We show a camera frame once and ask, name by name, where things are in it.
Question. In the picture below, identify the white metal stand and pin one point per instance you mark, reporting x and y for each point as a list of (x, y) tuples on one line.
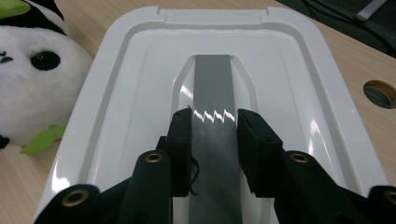
[(370, 11)]

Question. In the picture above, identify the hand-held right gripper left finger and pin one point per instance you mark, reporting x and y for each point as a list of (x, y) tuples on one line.
[(174, 149)]

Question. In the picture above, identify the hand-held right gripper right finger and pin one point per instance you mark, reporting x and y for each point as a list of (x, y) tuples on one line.
[(258, 155)]

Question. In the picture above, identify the panda plush toy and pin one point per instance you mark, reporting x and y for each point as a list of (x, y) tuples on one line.
[(34, 99)]

